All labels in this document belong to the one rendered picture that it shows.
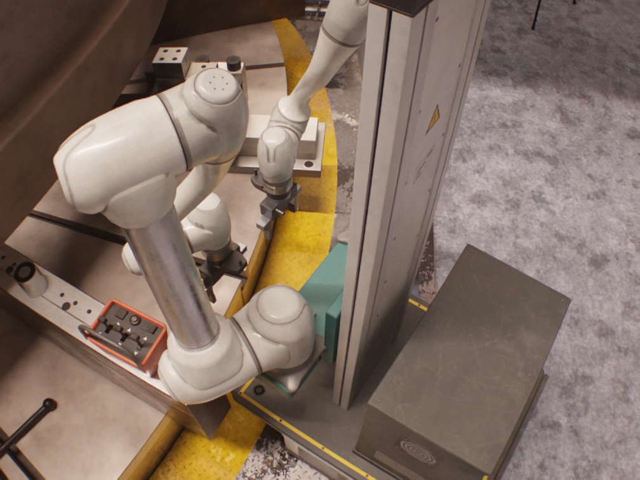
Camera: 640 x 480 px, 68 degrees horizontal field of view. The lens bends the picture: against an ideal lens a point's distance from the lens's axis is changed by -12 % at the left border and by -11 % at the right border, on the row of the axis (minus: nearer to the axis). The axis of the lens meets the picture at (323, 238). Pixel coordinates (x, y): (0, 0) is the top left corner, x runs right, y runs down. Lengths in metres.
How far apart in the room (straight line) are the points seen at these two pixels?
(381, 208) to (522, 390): 0.69
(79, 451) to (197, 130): 1.38
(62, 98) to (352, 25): 0.97
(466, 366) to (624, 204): 2.02
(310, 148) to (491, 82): 1.63
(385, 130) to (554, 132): 2.68
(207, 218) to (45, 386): 1.04
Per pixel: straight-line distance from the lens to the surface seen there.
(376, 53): 0.69
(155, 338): 1.45
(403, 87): 0.70
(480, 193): 2.84
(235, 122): 0.82
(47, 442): 2.01
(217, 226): 1.33
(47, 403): 2.00
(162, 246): 0.92
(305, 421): 1.81
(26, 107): 1.70
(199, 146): 0.82
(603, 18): 4.91
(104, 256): 2.26
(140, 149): 0.79
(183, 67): 2.20
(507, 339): 1.43
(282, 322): 1.20
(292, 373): 1.40
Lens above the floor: 2.06
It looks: 54 degrees down
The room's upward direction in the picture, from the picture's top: 2 degrees clockwise
